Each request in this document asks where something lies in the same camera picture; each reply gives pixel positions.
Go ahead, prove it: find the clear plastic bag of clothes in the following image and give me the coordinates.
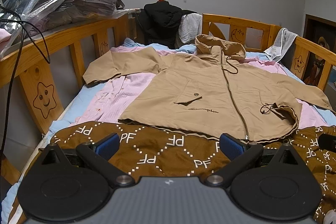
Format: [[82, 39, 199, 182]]
[[1, 0, 125, 36]]

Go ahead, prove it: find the pink floral quilt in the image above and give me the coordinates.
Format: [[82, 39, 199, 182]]
[[70, 45, 329, 130]]

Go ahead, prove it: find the grey mesh towel with label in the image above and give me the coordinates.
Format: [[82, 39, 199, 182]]
[[264, 28, 298, 63]]

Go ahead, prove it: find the tan hooded zip jacket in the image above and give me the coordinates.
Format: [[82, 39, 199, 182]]
[[83, 33, 334, 142]]

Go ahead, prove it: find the wooden bed frame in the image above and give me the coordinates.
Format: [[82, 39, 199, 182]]
[[0, 9, 336, 185]]

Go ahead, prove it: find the light blue bed sheet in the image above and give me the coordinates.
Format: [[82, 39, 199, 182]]
[[1, 43, 335, 223]]

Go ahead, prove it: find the brown PF patterned blanket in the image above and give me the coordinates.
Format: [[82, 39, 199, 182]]
[[51, 122, 335, 223]]

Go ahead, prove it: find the black cable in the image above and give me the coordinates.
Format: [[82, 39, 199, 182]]
[[0, 0, 102, 159]]

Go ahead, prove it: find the black garment on rail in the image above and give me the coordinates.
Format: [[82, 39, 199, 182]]
[[135, 1, 194, 50]]

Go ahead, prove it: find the grey white striped cloth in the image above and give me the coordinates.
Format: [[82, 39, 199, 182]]
[[178, 13, 202, 44]]

